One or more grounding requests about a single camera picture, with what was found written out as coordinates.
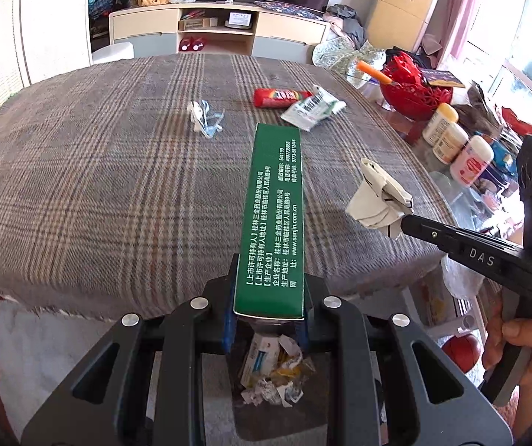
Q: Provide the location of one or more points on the dark snack bags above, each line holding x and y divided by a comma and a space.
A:
479, 111

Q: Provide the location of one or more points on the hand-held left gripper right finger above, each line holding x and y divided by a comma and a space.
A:
302, 337

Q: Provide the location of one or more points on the window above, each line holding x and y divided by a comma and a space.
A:
521, 46

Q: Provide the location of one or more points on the dark printed box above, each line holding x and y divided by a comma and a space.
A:
442, 78

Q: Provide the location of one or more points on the pile of clothes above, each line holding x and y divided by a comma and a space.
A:
347, 25

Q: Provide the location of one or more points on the television cabinet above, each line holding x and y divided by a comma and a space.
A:
143, 23

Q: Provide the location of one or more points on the red snack wrapper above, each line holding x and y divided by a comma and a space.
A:
280, 97

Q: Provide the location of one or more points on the crumpled printed receipts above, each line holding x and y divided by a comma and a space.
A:
270, 392

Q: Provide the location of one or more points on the clear plastic wrapper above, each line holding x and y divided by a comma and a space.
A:
208, 118

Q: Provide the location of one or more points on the green medicine box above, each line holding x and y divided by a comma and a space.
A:
273, 218

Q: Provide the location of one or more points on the red snack bag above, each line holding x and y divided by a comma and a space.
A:
526, 125

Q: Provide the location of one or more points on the red shoes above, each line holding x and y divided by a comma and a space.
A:
191, 44

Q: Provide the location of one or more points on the white paper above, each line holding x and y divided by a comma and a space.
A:
380, 199

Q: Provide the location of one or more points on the yellow capped white bottle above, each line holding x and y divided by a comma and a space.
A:
438, 125

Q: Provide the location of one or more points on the blue snack bag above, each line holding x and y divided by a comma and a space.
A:
500, 162

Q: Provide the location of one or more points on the pink curtain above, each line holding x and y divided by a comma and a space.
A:
463, 9

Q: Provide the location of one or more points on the white round stool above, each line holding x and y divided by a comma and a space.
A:
112, 52

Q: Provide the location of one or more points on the white small device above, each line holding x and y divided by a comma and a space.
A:
239, 19

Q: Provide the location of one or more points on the floral cloth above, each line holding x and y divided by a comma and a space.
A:
340, 55

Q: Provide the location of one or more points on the white green packet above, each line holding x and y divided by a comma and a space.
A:
312, 111

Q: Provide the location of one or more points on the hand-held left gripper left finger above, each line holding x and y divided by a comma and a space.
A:
228, 334

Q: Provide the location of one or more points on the blue patterned cloth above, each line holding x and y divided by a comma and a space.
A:
289, 9

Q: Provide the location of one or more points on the cardboard box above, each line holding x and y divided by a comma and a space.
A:
197, 24

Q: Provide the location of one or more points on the black trash bin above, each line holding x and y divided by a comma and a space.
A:
317, 418

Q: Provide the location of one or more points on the red plastic basket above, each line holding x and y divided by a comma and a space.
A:
410, 97

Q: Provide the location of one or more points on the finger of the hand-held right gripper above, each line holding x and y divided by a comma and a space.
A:
426, 232

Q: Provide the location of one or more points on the white bottle red label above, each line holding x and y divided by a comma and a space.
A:
470, 162

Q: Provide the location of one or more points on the red ball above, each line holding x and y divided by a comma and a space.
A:
461, 353

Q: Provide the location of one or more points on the cream standing air conditioner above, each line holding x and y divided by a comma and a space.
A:
405, 4

